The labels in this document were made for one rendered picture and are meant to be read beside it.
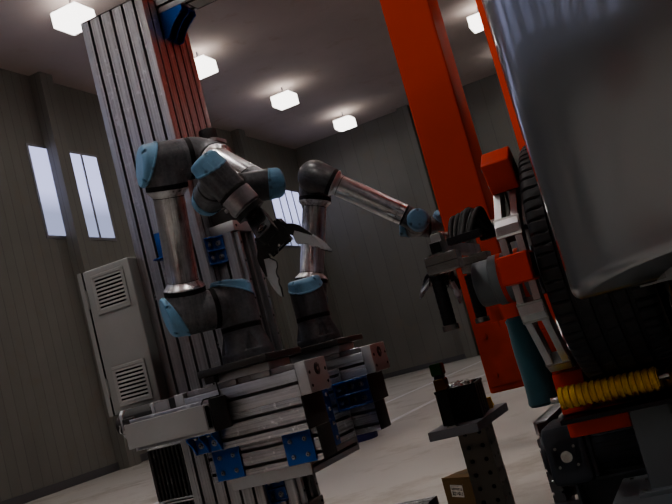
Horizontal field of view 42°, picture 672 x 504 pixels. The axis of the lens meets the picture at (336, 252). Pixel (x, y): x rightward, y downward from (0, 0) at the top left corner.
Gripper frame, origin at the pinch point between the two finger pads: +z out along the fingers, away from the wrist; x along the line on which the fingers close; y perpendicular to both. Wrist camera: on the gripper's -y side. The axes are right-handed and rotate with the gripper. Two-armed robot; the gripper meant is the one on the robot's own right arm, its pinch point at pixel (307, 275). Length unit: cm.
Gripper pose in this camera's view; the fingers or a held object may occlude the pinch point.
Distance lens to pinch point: 193.4
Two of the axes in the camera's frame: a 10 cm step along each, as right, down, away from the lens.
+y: 0.8, -0.5, 10.0
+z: 6.8, 7.3, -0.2
